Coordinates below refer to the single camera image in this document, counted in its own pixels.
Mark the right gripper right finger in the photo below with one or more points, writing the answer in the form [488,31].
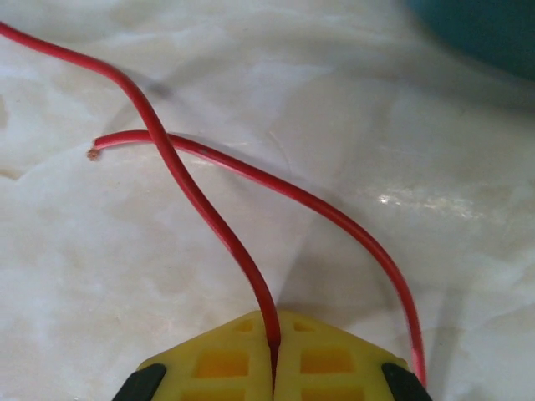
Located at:
[334,367]

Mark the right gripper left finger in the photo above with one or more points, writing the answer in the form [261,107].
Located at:
[217,367]

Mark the teal plastic bin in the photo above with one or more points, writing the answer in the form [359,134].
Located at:
[480,29]

